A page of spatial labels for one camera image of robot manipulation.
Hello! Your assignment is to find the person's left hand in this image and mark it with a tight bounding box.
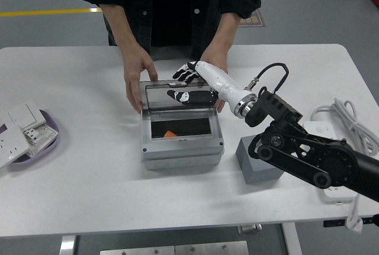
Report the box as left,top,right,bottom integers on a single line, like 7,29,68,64
200,43,230,114

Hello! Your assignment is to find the person's right hand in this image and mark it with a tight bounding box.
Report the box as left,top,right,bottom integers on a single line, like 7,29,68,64
123,48,159,112

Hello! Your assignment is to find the grey enclosure box clear flap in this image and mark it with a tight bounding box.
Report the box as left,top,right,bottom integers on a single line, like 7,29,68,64
138,80,224,170

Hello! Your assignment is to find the grey cube with round hole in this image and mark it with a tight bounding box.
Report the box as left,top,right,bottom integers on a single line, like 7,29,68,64
236,135,285,185

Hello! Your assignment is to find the brown floor sign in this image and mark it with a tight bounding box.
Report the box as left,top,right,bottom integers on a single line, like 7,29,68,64
238,8,266,28

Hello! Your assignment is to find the person's torso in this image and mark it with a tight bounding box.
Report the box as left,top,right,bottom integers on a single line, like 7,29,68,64
72,0,278,60

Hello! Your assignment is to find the yellow floor line tape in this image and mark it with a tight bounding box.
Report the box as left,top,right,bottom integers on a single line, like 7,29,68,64
0,8,103,18

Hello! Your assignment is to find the white perforated panel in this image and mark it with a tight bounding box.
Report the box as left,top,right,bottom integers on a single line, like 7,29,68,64
28,124,59,157

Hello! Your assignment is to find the purple tray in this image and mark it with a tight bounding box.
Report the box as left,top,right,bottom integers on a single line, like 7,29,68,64
5,109,60,166

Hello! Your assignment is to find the white terminal block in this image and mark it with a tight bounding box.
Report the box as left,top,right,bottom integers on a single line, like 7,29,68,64
23,127,42,144

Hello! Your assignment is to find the white power strip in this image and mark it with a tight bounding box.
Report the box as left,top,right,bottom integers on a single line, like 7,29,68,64
301,120,359,206

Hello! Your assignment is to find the white table leg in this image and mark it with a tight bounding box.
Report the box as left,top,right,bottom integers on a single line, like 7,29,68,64
59,235,81,255
281,222,303,255

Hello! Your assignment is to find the black table control panel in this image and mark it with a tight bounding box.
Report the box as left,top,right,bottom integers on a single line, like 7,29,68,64
323,216,375,228

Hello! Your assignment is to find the white wall switch panel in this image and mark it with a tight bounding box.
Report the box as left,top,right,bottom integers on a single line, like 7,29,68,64
0,98,48,129

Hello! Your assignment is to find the white power cord with plug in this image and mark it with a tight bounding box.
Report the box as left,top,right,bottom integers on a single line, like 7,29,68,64
309,98,379,234

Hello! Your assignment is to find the grey metal table bracket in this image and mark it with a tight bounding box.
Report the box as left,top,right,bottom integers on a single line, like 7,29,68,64
238,224,263,235

